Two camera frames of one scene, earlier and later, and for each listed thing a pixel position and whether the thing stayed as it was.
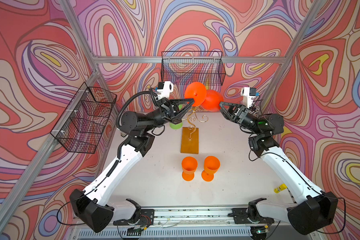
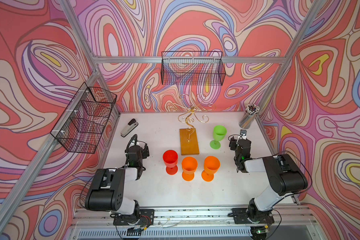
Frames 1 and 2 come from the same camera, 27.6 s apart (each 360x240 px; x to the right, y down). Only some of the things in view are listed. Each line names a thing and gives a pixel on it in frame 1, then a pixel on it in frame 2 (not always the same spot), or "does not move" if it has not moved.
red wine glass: (209, 100) -> (170, 159)
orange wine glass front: (211, 165) does not move
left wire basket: (89, 117) does not move
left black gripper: (168, 113) -> (144, 152)
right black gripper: (239, 114) -> (232, 143)
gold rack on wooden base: (190, 139) does not move
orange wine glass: (189, 164) does not move
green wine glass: (179, 125) -> (219, 133)
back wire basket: (183, 67) does not move
